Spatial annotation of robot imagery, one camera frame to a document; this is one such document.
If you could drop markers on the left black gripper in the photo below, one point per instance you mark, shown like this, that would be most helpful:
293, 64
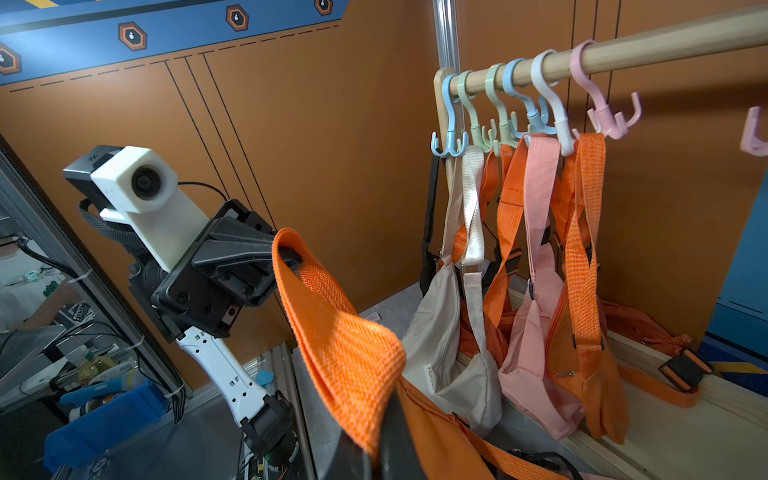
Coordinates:
229, 266

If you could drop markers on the pink bag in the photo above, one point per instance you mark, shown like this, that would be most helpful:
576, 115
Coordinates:
522, 375

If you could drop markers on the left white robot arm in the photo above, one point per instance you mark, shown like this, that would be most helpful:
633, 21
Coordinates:
267, 420

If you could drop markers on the beige crescent bag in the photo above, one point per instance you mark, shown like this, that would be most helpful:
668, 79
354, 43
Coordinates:
432, 341

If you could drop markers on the light blue hook leftmost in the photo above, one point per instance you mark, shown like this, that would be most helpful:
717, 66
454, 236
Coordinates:
449, 140

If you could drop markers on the dark orange waist bag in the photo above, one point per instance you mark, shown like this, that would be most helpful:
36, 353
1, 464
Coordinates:
683, 371

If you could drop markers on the wooden clothes rack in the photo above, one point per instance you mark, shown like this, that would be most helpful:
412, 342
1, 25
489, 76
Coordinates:
737, 30

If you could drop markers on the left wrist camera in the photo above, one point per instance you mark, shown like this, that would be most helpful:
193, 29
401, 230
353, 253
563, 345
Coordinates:
134, 186

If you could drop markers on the black strap bag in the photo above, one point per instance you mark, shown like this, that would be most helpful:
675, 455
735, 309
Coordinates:
429, 260

